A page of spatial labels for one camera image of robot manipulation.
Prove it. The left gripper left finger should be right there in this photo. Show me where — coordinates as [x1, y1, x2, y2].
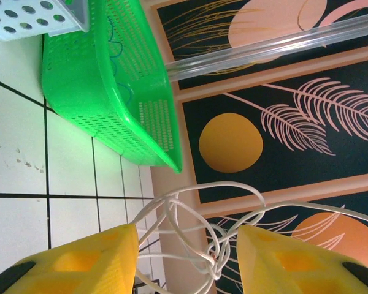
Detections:
[0, 223, 139, 294]

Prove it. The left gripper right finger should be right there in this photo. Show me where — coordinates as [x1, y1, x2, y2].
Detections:
[236, 225, 368, 294]

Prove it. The thin white cable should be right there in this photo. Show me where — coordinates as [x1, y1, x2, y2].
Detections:
[133, 181, 368, 294]
[136, 195, 234, 294]

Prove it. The green plastic basket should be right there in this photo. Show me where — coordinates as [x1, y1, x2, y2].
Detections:
[41, 0, 183, 175]

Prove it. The light blue plastic basket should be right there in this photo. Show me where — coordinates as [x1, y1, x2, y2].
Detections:
[0, 0, 90, 42]

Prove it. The aluminium frame post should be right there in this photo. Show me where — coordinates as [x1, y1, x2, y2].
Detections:
[164, 6, 368, 83]

